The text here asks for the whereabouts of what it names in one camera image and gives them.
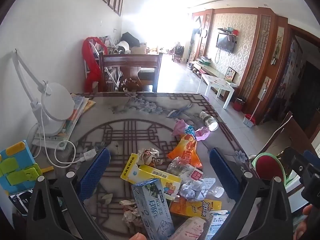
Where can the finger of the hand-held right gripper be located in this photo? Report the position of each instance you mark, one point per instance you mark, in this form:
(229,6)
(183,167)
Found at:
(295,162)
(311,157)

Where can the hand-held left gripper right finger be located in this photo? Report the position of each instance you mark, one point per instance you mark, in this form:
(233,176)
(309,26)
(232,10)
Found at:
(222,170)

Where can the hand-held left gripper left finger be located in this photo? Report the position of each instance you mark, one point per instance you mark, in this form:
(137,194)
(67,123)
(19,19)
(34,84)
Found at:
(96,170)

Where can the red bucket with green rim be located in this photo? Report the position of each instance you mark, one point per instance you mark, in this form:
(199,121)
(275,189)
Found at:
(268,166)

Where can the yellow cardboard box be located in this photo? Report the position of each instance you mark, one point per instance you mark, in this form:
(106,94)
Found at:
(152,175)

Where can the person's right hand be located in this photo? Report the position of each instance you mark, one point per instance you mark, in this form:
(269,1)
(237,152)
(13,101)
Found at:
(308,209)

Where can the person's left hand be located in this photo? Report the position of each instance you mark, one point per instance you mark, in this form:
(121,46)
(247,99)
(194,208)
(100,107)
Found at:
(138,237)

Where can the crushed bottle with white cap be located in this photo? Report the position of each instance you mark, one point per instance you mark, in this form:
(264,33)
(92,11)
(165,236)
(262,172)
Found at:
(217,192)

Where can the dried leaf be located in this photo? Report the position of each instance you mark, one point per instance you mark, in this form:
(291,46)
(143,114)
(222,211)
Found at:
(107,197)

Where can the wooden chair with beaded edge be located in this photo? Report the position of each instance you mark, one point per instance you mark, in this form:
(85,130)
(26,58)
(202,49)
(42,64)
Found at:
(295,132)

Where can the crumpled silver wrapper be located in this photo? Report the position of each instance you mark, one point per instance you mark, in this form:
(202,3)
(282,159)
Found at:
(195,188)

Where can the crushed bottle with red label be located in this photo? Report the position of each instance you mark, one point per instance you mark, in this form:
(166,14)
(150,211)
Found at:
(185,168)

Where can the orange snack bag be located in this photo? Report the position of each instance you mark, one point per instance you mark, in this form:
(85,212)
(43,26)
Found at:
(186,150)

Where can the flat orange box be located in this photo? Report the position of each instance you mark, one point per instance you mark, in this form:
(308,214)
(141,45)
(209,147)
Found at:
(192,208)

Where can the white blue carton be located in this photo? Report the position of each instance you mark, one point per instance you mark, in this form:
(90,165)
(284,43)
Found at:
(217,221)

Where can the crumpled paper ball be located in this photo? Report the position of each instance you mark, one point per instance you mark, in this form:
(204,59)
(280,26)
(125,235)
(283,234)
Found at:
(148,155)

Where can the crumpled newspaper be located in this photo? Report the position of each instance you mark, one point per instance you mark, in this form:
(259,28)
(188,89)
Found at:
(131,212)

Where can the blue red dustpan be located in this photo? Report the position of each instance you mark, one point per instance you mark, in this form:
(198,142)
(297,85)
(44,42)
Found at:
(250,120)

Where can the pink plastic wrapper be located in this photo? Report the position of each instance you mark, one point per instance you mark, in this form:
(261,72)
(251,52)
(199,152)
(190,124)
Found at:
(178,127)

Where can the stack of books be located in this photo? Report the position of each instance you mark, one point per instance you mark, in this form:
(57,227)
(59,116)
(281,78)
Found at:
(77,110)

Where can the blue white toothpaste box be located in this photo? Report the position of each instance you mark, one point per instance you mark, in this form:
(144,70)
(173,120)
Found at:
(152,205)

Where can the small red waste bin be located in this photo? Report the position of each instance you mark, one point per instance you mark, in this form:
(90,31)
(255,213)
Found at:
(238,104)

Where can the pink paper bag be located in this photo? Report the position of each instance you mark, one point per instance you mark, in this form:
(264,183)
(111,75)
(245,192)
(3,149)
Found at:
(190,230)

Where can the blue green yellow stand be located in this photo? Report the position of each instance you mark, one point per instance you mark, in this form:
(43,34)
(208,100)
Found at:
(17,160)

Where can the white desk lamp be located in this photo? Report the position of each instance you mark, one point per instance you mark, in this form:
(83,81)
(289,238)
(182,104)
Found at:
(57,100)

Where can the smartphone with colourful screen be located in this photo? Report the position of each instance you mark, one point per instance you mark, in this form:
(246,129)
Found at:
(20,201)

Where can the white coffee table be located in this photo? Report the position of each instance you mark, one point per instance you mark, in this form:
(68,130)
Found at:
(220,82)

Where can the colourful cartoon door curtain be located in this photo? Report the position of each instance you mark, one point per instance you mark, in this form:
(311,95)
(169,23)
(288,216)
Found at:
(292,67)

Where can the white magazine rack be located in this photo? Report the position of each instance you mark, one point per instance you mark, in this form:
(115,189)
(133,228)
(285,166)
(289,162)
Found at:
(110,76)

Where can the framed geometric picture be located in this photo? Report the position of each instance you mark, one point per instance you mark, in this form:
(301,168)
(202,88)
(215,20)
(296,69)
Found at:
(231,73)

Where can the low television cabinet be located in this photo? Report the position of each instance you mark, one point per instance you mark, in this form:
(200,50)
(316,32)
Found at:
(207,68)

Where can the red plastic bag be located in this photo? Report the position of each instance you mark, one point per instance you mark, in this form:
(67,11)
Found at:
(91,62)

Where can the wooden chair with carved back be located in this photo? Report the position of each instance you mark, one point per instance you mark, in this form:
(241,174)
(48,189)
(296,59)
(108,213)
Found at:
(130,60)

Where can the small wooden chair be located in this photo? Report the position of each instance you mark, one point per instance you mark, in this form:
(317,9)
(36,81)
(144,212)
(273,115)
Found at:
(177,53)

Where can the black bag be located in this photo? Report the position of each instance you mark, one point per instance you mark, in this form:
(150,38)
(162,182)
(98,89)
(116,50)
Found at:
(130,40)

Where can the black standing fan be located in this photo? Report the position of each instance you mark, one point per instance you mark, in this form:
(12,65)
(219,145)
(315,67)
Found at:
(197,31)

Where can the hanging wall scroll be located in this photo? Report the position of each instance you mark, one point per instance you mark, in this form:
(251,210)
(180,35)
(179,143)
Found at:
(278,42)

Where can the wall television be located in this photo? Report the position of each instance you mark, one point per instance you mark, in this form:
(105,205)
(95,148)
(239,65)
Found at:
(225,42)

